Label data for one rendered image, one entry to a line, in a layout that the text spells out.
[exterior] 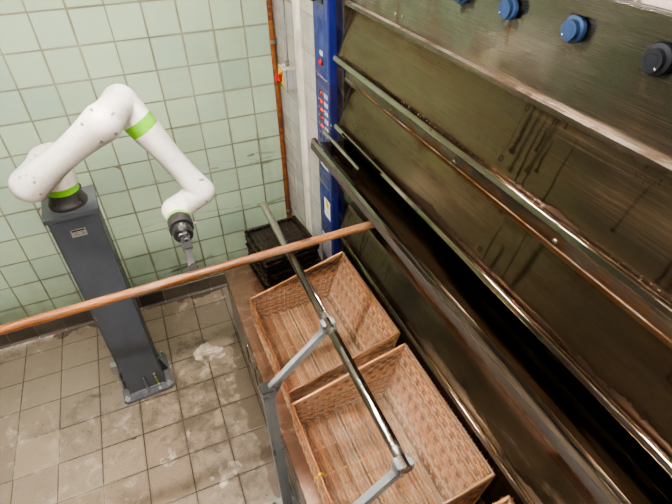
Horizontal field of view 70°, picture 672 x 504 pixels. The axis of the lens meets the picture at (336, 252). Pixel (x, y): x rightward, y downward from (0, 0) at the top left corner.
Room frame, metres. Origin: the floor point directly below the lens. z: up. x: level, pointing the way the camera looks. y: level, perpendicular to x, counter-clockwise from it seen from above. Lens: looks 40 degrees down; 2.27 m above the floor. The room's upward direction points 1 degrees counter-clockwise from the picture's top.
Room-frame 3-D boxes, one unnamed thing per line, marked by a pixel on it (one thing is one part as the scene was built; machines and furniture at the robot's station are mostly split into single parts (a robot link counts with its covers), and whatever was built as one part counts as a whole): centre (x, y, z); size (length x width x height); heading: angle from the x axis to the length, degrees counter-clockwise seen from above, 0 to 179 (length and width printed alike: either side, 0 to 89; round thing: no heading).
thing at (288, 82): (2.32, 0.22, 1.46); 0.10 x 0.07 x 0.10; 22
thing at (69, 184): (1.63, 1.09, 1.36); 0.16 x 0.13 x 0.19; 0
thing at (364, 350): (1.38, 0.08, 0.72); 0.56 x 0.49 x 0.28; 23
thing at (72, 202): (1.69, 1.12, 1.23); 0.26 x 0.15 x 0.06; 26
